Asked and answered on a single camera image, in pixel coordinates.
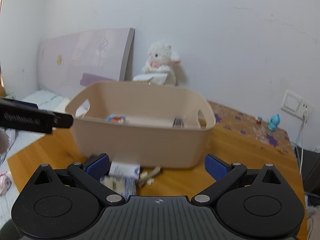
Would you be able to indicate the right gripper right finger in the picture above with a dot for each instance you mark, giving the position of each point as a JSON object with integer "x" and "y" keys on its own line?
{"x": 227, "y": 177}

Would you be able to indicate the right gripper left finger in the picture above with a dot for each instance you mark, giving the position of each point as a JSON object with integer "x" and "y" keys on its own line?
{"x": 87, "y": 176}

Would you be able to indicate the cartoon bear tissue pack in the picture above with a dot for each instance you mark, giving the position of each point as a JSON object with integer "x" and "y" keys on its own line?
{"x": 116, "y": 119}

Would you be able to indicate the black small box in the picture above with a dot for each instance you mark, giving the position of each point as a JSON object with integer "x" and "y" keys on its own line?
{"x": 94, "y": 158}

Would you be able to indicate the green plush toy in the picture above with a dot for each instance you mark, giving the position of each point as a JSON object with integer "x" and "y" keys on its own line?
{"x": 10, "y": 96}

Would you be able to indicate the blue porcelain pattern tissue pack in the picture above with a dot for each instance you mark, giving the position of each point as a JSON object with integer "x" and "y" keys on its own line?
{"x": 125, "y": 186}

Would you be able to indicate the white pillow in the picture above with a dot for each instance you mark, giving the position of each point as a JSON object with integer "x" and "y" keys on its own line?
{"x": 48, "y": 100}

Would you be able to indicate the white blue card box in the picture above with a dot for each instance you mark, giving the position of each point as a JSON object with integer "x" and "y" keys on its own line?
{"x": 124, "y": 170}

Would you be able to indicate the purple floral table mat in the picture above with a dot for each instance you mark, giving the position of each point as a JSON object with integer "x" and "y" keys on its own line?
{"x": 246, "y": 125}

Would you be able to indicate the tiny yellow blue figurine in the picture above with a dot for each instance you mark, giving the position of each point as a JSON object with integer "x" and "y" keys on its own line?
{"x": 259, "y": 120}

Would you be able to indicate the white red sneaker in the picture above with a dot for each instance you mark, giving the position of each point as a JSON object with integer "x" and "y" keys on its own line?
{"x": 5, "y": 182}

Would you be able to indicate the blue small figurine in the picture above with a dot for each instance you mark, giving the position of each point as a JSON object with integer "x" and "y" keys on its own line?
{"x": 273, "y": 122}

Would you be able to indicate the purple bed headboard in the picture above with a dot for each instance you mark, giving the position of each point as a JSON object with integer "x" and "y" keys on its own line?
{"x": 69, "y": 63}

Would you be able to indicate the beige plastic storage basket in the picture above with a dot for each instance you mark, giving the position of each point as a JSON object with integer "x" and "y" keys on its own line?
{"x": 147, "y": 138}

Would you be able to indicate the white plush lamb toy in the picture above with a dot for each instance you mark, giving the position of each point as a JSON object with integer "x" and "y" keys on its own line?
{"x": 161, "y": 59}

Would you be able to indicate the white wall socket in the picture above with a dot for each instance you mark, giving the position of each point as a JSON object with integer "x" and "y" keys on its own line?
{"x": 296, "y": 106}

